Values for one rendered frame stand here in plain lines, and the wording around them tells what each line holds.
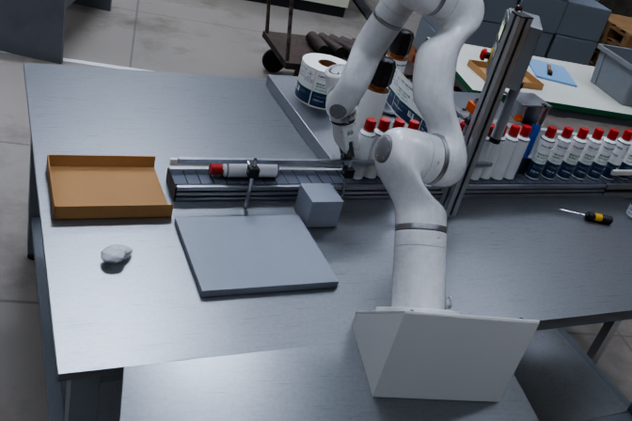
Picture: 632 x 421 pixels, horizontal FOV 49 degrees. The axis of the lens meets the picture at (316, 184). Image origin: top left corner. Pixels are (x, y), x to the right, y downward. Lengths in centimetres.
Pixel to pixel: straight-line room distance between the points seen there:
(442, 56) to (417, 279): 52
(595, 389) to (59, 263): 202
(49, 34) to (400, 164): 354
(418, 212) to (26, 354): 160
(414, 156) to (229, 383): 63
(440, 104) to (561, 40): 432
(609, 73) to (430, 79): 272
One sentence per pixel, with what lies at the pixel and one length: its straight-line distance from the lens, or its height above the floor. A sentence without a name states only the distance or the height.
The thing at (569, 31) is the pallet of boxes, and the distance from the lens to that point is 596.
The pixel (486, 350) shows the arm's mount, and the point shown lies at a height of 98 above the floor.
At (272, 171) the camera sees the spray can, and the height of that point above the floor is 91.
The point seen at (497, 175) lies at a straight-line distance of 251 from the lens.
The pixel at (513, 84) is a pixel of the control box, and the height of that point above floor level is 130.
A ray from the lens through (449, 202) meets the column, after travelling 225.
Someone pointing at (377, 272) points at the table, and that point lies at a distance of 191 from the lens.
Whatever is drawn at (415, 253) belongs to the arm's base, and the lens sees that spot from 158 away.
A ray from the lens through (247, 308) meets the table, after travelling 168.
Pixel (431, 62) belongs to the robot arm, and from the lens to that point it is 167.
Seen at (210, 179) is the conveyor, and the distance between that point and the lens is 203.
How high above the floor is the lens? 191
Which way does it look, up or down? 29 degrees down
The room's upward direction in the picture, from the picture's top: 15 degrees clockwise
